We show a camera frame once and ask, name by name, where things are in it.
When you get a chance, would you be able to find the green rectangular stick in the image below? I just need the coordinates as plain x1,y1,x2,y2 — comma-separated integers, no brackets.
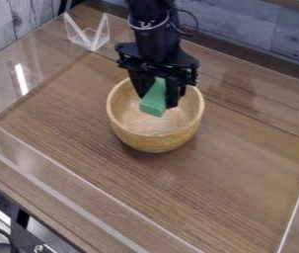
141,78,167,118

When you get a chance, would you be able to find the light wooden bowl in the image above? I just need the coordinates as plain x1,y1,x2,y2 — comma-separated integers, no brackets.
106,78,205,153

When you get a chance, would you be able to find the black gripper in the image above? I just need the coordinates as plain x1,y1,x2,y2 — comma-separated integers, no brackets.
115,19,200,109

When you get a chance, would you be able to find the clear acrylic corner bracket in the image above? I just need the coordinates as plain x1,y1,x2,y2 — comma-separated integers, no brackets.
63,13,110,51

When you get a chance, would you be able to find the clear acrylic enclosure wall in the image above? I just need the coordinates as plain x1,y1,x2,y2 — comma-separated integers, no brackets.
0,18,299,253

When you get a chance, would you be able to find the black metal table leg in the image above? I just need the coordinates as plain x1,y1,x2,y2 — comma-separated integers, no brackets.
11,208,57,253

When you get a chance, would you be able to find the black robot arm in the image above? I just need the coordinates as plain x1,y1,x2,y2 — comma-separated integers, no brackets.
115,0,201,109

